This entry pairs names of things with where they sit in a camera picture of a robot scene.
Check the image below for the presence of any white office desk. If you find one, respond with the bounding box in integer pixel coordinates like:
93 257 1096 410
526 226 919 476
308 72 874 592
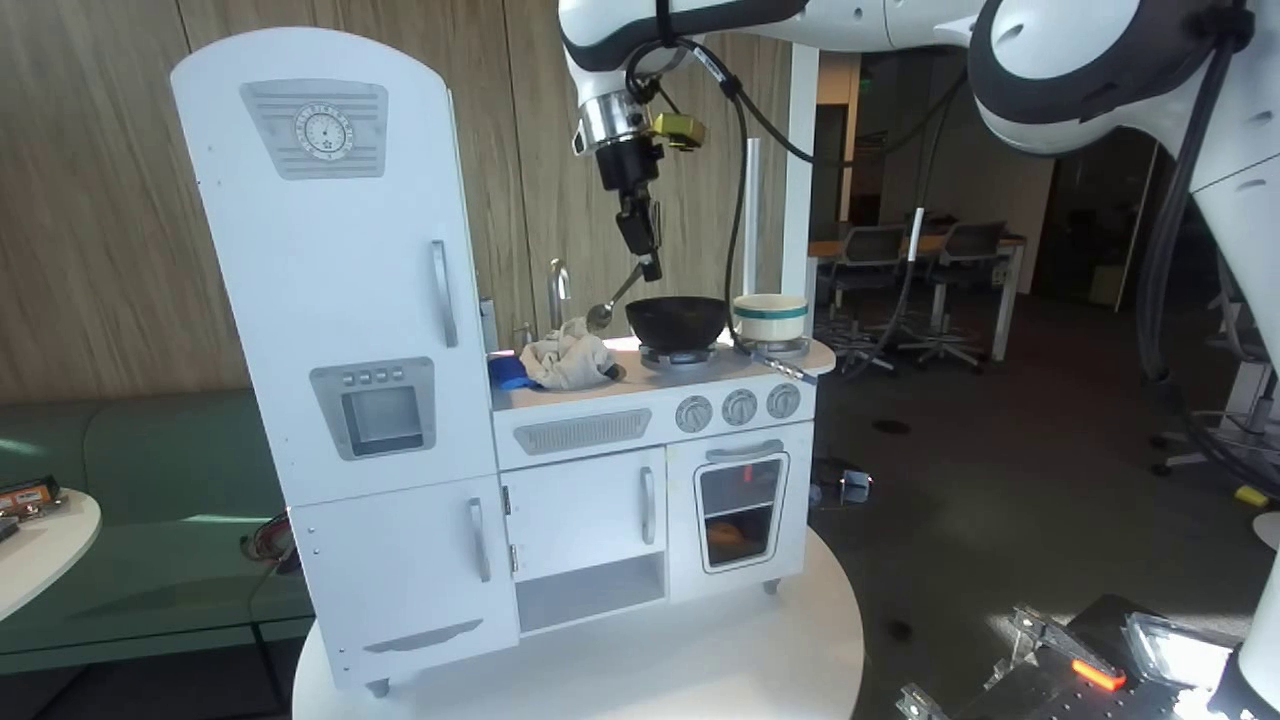
808 223 1055 367

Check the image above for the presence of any grey toy faucet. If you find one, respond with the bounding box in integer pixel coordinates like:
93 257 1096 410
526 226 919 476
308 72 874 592
539 257 575 336

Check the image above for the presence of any orange tag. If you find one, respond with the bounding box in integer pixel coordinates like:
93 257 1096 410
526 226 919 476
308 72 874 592
1064 652 1137 697

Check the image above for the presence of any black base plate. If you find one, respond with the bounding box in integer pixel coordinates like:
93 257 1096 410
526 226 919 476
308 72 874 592
888 592 1263 720

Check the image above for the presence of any beige crumpled cloth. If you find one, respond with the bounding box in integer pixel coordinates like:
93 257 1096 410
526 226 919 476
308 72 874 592
517 316 617 395

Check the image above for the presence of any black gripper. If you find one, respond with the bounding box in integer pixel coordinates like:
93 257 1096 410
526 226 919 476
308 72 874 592
593 136 668 283

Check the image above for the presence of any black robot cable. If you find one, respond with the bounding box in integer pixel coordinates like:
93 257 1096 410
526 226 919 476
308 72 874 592
655 34 971 316

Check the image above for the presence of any cream bowl with teal stripe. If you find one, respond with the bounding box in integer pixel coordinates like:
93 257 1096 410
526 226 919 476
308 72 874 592
731 292 813 351

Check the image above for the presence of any dark robot cable hose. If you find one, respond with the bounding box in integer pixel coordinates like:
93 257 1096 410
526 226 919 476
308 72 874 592
1140 52 1227 392

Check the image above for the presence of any silver metal spoon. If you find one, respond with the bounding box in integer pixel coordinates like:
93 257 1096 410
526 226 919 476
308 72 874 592
586 258 655 332

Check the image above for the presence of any grey office chair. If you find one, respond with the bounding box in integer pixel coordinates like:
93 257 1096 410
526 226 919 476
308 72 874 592
1152 292 1280 483

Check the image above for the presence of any silver metal clamp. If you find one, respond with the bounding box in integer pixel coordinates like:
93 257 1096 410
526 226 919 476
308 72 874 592
981 601 1074 697

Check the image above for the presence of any small white side table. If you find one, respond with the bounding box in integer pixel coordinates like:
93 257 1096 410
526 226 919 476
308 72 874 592
0 483 108 628

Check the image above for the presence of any round white table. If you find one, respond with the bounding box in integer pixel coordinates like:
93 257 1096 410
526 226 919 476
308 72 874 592
290 527 874 720

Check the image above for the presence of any green bench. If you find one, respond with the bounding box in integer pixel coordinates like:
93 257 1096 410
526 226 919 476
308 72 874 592
0 382 320 680

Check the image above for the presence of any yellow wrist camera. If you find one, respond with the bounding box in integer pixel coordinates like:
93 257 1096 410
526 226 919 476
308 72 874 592
648 113 710 151

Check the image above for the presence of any orange toy food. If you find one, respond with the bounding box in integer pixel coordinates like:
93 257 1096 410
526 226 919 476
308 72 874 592
706 516 752 559

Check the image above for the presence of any dark brown tangled object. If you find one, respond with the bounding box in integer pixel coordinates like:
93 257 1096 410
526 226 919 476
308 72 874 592
237 512 306 578

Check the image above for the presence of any black bowl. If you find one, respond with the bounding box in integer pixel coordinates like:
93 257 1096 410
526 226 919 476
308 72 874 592
622 292 731 356

